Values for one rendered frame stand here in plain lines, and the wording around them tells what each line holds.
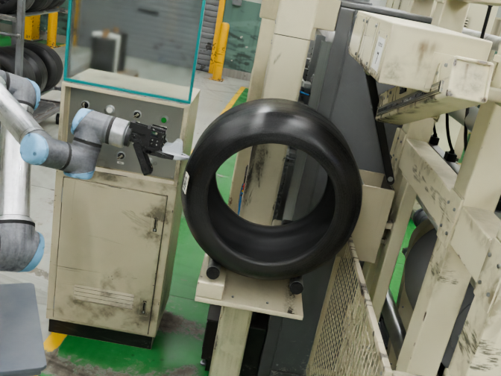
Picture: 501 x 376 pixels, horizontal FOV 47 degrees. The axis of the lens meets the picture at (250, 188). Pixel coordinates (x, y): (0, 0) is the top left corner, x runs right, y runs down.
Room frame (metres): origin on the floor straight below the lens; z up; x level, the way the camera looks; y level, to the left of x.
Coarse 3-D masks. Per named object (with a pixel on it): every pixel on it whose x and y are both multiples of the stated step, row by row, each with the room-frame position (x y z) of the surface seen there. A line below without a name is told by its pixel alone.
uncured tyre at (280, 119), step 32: (224, 128) 1.68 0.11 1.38; (256, 128) 1.66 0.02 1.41; (288, 128) 1.66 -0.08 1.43; (320, 128) 1.69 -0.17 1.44; (192, 160) 1.68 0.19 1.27; (224, 160) 1.65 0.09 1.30; (320, 160) 1.66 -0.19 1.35; (352, 160) 1.70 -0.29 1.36; (192, 192) 1.65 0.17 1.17; (352, 192) 1.67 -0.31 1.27; (192, 224) 1.66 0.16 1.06; (224, 224) 1.92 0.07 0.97; (256, 224) 1.96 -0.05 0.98; (288, 224) 1.96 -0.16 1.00; (320, 224) 1.93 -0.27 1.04; (352, 224) 1.69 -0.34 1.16; (224, 256) 1.65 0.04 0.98; (256, 256) 1.84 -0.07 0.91; (288, 256) 1.84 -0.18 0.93; (320, 256) 1.66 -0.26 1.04
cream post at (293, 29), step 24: (288, 0) 2.04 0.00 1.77; (312, 0) 2.04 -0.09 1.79; (288, 24) 2.04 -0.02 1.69; (312, 24) 2.05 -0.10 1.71; (288, 48) 2.04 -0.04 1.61; (288, 72) 2.04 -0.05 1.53; (264, 96) 2.04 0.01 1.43; (288, 96) 2.04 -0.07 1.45; (264, 144) 2.04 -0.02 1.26; (264, 168) 2.04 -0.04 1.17; (264, 192) 2.04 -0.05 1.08; (264, 216) 2.04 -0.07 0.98; (240, 312) 2.04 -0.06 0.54; (216, 336) 2.05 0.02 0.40; (240, 336) 2.04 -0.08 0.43; (216, 360) 2.04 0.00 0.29; (240, 360) 2.04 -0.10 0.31
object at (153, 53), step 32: (96, 0) 2.41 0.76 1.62; (128, 0) 2.42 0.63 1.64; (160, 0) 2.42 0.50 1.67; (192, 0) 2.42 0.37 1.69; (96, 32) 2.41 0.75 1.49; (128, 32) 2.42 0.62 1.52; (160, 32) 2.42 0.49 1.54; (192, 32) 2.42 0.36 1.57; (64, 64) 2.41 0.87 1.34; (96, 64) 2.41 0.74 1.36; (128, 64) 2.42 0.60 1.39; (160, 64) 2.42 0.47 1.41; (192, 64) 2.42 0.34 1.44; (160, 96) 2.42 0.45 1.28
